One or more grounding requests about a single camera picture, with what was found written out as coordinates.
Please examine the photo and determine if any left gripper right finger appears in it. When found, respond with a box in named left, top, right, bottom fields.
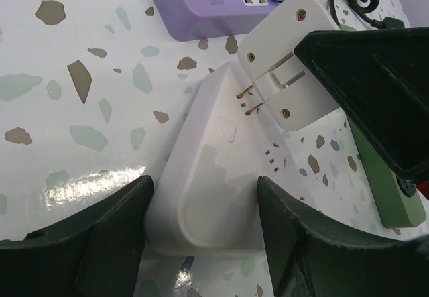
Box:
left=257, top=176, right=428, bottom=296

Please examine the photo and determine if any white triangular power strip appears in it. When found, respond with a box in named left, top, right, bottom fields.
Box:
left=145, top=61, right=316, bottom=256

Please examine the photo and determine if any green power strip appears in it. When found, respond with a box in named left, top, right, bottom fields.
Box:
left=336, top=24, right=427, bottom=229

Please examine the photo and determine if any purple power strip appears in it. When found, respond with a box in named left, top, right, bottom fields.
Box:
left=153, top=0, right=278, bottom=42

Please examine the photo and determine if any white plug adapter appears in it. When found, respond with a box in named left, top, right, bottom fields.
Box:
left=238, top=0, right=339, bottom=131

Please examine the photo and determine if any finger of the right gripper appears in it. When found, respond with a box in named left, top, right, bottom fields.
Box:
left=294, top=27, right=428, bottom=184

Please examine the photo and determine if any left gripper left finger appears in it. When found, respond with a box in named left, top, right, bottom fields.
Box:
left=1, top=176, right=154, bottom=296

